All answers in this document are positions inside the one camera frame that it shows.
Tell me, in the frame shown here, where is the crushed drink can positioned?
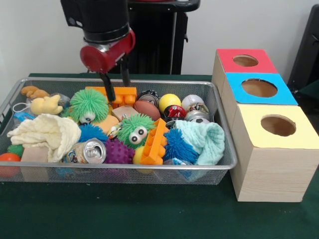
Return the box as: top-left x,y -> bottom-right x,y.
61,137 -> 107,164

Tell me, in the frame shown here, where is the cream cloth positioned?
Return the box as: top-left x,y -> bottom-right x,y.
6,112 -> 82,163

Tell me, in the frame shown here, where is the wooden box with three holes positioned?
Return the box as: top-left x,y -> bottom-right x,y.
211,48 -> 319,203

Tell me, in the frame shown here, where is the blue spiky ball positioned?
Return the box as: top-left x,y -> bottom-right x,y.
79,123 -> 108,143

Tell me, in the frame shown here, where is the dark green table cloth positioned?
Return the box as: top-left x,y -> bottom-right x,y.
0,72 -> 319,239
293,79 -> 319,97

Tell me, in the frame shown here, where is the black monitor on stand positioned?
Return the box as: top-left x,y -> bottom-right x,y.
286,3 -> 319,87

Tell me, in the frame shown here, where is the orange-red ball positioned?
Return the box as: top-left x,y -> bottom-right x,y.
0,152 -> 22,178

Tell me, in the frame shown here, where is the orange toy brick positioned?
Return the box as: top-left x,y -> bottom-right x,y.
85,86 -> 138,109
139,118 -> 169,166

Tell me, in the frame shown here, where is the shallow mesh bin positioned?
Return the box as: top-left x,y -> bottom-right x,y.
0,77 -> 238,186

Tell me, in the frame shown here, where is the mint cloth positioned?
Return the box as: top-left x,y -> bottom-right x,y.
174,119 -> 226,166

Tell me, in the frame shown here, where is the green spiky ball with eyes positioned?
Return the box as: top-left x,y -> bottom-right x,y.
69,89 -> 110,124
117,114 -> 156,150

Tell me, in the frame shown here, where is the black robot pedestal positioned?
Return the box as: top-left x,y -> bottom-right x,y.
124,0 -> 201,75

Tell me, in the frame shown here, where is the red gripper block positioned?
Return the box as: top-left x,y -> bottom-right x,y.
80,31 -> 137,103

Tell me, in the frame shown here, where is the purple spiky ball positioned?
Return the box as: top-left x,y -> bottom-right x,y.
103,138 -> 137,165

